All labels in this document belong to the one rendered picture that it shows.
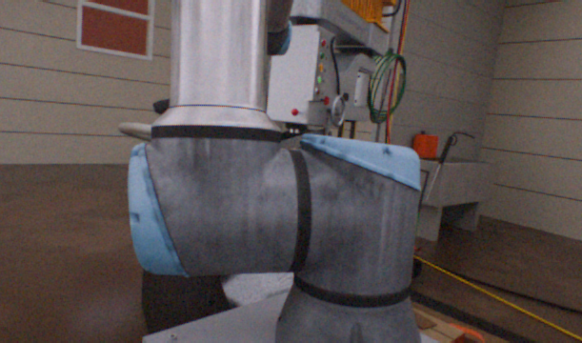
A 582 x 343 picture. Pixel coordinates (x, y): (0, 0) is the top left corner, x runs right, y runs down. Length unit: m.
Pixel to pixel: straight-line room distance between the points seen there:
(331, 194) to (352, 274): 0.10
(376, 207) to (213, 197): 0.17
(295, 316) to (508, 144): 6.11
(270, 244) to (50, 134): 7.10
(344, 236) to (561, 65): 6.08
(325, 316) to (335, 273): 0.05
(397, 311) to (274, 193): 0.20
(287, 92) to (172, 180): 1.42
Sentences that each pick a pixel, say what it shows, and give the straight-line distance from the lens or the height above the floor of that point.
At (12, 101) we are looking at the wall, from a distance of 7.35.
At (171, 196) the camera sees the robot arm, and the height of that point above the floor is 1.12.
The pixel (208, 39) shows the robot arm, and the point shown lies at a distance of 0.44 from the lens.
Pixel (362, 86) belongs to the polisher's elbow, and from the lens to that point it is 2.42.
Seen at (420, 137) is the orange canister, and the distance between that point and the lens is 4.91.
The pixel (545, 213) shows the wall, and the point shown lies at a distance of 6.40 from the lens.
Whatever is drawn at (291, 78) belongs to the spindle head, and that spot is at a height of 1.36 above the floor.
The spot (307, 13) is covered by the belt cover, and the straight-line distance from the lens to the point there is 1.80.
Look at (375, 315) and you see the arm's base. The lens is 0.49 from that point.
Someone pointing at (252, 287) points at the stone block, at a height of 0.65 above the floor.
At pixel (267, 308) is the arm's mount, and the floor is 0.91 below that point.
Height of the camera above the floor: 1.21
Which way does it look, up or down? 8 degrees down
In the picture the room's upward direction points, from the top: 6 degrees clockwise
